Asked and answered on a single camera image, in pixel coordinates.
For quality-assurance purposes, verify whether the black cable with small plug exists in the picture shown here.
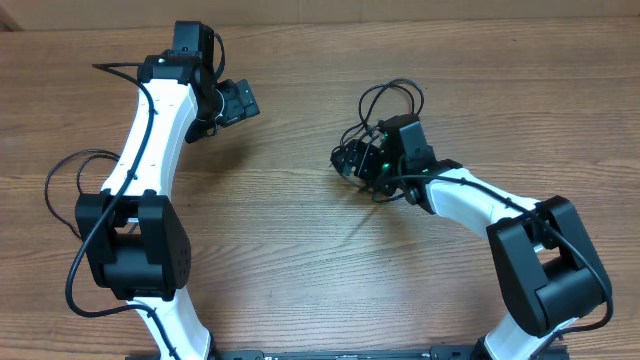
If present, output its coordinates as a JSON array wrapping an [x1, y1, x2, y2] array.
[[329, 78, 426, 194]]

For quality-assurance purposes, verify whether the black cable with USB-A plug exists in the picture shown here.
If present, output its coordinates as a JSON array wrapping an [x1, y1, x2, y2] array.
[[43, 148, 121, 241]]

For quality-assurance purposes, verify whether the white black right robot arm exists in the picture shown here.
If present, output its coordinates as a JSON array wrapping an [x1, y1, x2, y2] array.
[[330, 114, 613, 359]]

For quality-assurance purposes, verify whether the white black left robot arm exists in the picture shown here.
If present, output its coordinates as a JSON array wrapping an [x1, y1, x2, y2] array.
[[65, 21, 260, 359]]

